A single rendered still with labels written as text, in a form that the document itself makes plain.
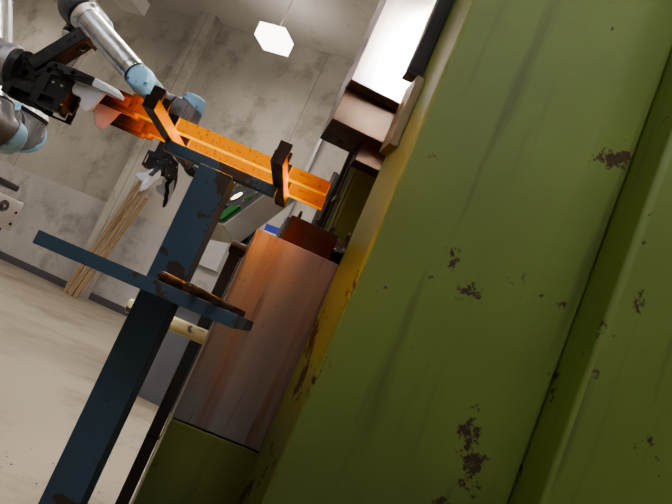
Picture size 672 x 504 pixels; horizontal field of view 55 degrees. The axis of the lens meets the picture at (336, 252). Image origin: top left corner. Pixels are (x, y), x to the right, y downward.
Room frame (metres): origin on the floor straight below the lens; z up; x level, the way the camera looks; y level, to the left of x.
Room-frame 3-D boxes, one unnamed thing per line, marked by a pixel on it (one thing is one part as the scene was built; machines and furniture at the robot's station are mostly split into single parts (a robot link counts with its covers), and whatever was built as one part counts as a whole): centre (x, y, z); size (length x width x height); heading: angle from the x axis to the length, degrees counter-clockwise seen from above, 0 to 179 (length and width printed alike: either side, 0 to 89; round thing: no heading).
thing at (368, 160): (1.68, -0.09, 1.24); 0.30 x 0.07 x 0.06; 98
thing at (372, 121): (1.70, -0.05, 1.32); 0.42 x 0.20 x 0.10; 98
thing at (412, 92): (1.37, -0.02, 1.27); 0.09 x 0.02 x 0.17; 8
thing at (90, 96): (1.06, 0.48, 0.96); 0.09 x 0.03 x 0.06; 71
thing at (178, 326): (1.99, 0.30, 0.62); 0.44 x 0.05 x 0.05; 98
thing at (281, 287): (1.64, -0.07, 0.69); 0.56 x 0.38 x 0.45; 98
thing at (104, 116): (1.14, 0.48, 0.96); 0.09 x 0.03 x 0.06; 108
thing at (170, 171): (1.94, 0.60, 1.07); 0.09 x 0.08 x 0.12; 73
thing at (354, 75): (1.65, -0.06, 1.56); 0.42 x 0.39 x 0.40; 98
